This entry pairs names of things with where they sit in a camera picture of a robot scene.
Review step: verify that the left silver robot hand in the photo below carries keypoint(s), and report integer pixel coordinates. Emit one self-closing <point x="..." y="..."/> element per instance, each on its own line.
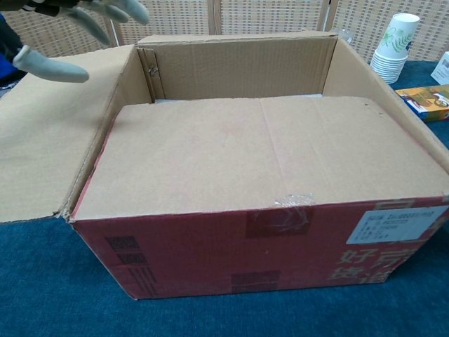
<point x="52" y="68"/>

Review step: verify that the red cardboard box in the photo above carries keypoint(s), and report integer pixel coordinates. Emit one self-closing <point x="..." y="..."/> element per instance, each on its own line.
<point x="210" y="158"/>

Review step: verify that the yellow blue small carton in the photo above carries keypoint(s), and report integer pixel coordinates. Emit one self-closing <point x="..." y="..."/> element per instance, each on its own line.
<point x="426" y="102"/>

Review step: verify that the blue towel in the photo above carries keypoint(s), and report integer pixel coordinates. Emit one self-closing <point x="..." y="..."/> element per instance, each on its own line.
<point x="5" y="72"/>

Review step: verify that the blue table cover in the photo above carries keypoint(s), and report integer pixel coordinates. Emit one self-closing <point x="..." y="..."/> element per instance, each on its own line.
<point x="52" y="281"/>

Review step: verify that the woven rattan folding screen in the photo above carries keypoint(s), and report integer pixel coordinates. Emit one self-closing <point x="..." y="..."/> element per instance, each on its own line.
<point x="263" y="15"/>

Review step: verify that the small clear nut jar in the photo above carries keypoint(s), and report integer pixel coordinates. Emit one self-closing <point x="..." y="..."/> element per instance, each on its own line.
<point x="345" y="35"/>

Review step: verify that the stack of paper cups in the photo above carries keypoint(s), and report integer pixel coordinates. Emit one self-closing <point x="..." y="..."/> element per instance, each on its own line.
<point x="393" y="52"/>

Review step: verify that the white cardboard box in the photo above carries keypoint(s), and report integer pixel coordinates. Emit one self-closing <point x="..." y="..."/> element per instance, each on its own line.
<point x="442" y="68"/>

